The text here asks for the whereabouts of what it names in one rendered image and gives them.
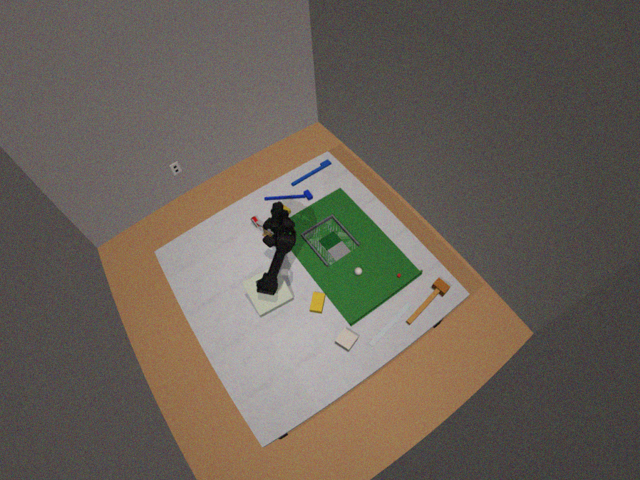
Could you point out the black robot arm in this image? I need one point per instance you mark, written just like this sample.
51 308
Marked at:
284 243

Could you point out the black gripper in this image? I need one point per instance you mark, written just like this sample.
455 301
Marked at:
269 240

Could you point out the green putting mat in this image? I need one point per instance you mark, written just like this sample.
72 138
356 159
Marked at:
380 259

